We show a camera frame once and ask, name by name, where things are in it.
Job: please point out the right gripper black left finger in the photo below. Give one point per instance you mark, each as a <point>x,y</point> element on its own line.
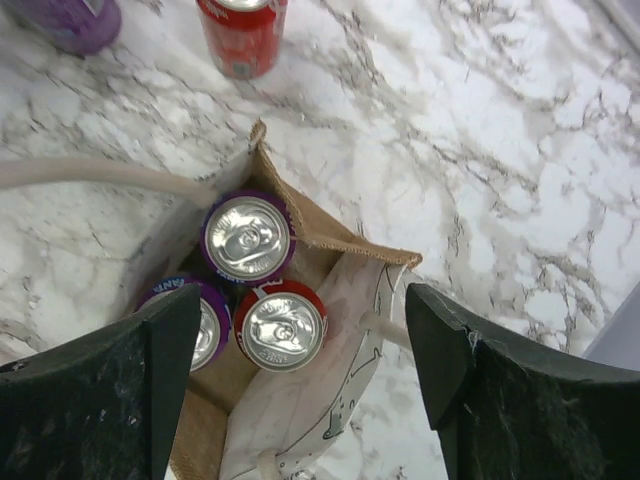
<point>105,405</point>

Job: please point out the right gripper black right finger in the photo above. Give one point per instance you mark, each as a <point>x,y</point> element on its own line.
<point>507,407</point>

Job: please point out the purple soda can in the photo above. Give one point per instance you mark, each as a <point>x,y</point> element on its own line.
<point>215,324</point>
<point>76,27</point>

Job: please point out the red cola can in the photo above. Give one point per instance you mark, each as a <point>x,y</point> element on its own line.
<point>243,36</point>
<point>281,325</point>

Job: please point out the purple soda can carried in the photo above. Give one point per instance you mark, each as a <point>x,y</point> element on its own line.
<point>247,237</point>

